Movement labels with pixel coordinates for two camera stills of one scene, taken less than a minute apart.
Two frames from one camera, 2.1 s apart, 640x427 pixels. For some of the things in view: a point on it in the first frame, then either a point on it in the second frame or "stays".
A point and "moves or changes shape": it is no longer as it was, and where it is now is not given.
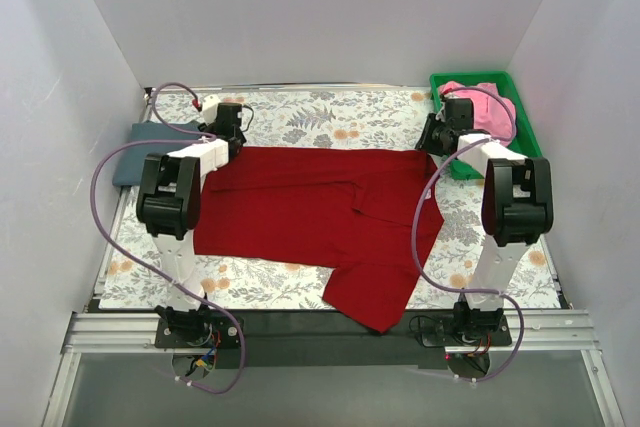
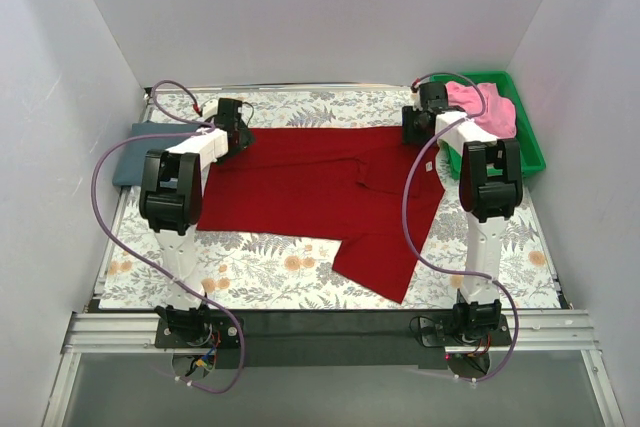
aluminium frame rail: (534, 333) stays
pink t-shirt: (490, 116) stays
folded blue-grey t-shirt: (129, 164) stays
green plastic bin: (524, 141) stays
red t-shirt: (365, 213) moves or changes shape
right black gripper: (433, 136) to (413, 129)
